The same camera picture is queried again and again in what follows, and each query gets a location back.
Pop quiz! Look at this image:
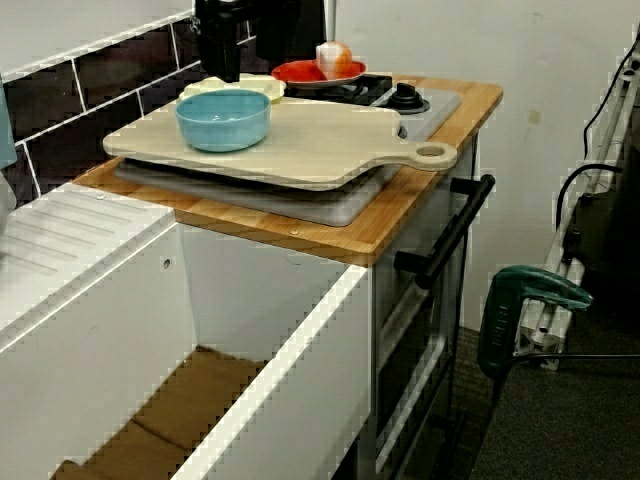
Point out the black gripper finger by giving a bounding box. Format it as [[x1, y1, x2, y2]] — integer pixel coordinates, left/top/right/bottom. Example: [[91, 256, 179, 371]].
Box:
[[198, 29, 242, 84]]

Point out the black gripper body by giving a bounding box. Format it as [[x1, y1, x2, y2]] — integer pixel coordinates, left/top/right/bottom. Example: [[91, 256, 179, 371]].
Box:
[[192, 0, 254, 36]]

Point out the light blue bowl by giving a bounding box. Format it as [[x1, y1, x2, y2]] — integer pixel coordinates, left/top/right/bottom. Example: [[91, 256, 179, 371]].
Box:
[[173, 89, 273, 154]]

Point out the salmon sushi toy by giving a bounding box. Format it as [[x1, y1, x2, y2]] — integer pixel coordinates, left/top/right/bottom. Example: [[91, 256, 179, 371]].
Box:
[[314, 40, 355, 81]]

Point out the cream scalloped plate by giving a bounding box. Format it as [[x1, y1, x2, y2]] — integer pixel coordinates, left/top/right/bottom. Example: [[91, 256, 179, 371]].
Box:
[[178, 72, 289, 106]]

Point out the red round plate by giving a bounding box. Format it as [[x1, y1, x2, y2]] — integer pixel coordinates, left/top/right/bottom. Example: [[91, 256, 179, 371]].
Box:
[[270, 58, 369, 86]]

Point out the wooden cutting board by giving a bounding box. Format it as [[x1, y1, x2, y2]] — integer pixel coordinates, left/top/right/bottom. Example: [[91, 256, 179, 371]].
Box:
[[102, 97, 459, 192]]

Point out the black burner grate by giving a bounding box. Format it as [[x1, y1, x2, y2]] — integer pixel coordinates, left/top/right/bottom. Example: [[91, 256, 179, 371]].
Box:
[[284, 72, 395, 107]]

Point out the grey toy stove top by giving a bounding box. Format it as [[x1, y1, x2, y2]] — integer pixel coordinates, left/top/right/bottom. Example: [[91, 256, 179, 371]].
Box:
[[113, 74, 462, 227]]

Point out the teal box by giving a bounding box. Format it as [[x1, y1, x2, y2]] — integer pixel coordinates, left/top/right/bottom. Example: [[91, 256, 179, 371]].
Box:
[[0, 84, 19, 171]]

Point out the white sink basin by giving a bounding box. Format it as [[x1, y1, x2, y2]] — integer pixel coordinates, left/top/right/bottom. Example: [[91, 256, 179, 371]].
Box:
[[0, 182, 374, 480]]

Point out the grey oven front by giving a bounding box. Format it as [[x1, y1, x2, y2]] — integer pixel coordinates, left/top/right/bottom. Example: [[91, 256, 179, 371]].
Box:
[[369, 134, 481, 480]]

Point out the brown cardboard sheet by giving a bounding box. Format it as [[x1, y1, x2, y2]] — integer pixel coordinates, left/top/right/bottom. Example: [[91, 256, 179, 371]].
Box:
[[49, 344, 271, 480]]

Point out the green clamp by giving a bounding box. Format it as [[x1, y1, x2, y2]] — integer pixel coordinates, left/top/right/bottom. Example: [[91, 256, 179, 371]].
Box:
[[477, 264, 595, 381]]

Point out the black equipment box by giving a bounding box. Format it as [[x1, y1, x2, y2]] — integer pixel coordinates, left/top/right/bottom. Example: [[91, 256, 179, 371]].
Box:
[[562, 192, 640, 321]]

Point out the black oven door handle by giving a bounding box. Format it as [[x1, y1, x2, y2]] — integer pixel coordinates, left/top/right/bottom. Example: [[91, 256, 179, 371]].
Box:
[[393, 173, 497, 290]]

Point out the black cable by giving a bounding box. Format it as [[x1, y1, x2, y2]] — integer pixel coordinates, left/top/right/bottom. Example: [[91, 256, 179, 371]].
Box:
[[555, 162, 625, 236]]

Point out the aluminium frame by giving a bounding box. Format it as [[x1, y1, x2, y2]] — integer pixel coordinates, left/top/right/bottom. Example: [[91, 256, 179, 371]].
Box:
[[514, 34, 640, 371]]

